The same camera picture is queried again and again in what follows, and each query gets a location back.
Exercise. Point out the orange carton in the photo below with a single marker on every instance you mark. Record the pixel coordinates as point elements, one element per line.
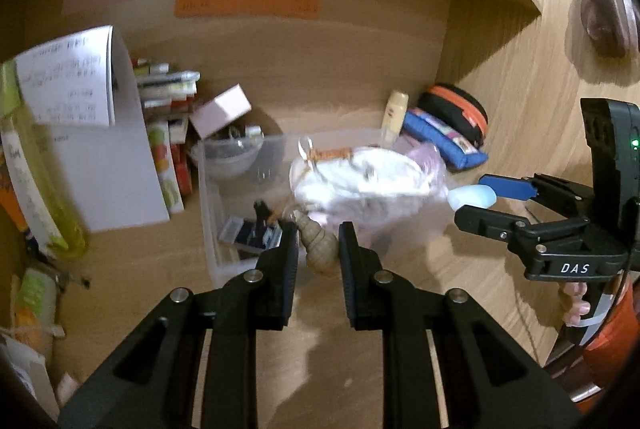
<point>12,209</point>

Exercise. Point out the blue pencil case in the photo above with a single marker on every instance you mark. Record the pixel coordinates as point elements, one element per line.
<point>440,136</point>

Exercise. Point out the black electronic items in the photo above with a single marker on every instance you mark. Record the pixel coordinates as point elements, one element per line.
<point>245,231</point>

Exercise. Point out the green tube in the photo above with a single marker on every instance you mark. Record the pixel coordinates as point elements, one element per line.
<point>35,304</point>

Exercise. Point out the dark brown chair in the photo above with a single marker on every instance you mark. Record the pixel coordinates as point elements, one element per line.
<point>570,374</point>

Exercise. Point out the pale blue small bottle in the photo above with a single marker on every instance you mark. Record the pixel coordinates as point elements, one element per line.
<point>472,198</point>

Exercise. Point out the person's right hand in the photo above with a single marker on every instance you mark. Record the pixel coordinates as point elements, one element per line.
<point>575,304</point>

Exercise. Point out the person's right forearm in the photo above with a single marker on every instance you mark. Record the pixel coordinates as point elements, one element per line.
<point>615,339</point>

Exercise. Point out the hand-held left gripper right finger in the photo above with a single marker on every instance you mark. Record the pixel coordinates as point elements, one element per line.
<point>346,279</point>

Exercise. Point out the clear plastic bowl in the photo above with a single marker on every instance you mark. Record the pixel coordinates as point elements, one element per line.
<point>230,159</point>

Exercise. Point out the large white paper sheet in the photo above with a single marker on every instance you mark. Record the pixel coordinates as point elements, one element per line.
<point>120,169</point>

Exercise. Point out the white printed receipt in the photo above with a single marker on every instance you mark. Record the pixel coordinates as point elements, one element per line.
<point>65,79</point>

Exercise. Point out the wooden gourd pendant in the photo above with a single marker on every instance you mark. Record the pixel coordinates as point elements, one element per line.
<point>315,244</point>

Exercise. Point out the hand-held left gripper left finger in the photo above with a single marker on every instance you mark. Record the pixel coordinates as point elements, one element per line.
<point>292,279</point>

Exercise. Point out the brown round object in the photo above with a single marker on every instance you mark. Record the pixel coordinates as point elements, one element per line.
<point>607,4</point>

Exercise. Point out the orange black round case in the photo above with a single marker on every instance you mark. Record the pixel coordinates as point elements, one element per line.
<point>457,109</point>

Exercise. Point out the small white cylinder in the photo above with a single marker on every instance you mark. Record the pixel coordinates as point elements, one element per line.
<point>69,388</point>

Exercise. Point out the small pink box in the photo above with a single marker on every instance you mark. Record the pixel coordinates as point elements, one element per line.
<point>220,111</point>

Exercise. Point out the yellow-green spray bottle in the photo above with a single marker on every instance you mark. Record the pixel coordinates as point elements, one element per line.
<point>35,189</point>

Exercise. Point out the clear plastic storage box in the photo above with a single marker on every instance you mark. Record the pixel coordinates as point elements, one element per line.
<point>215,229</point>

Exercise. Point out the stack of booklets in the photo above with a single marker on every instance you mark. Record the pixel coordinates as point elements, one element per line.
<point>165,81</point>

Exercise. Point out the cream tube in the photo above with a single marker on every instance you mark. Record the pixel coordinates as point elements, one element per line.
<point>395,116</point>

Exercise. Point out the red box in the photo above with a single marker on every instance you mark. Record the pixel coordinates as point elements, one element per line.
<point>182,169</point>

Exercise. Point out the white box with receipt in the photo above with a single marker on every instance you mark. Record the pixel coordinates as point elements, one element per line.
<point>25,374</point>

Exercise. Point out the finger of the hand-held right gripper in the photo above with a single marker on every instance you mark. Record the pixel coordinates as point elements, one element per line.
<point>485,219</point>
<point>505,186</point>

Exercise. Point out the wooden desk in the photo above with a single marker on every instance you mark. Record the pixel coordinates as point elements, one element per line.
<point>450,289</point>

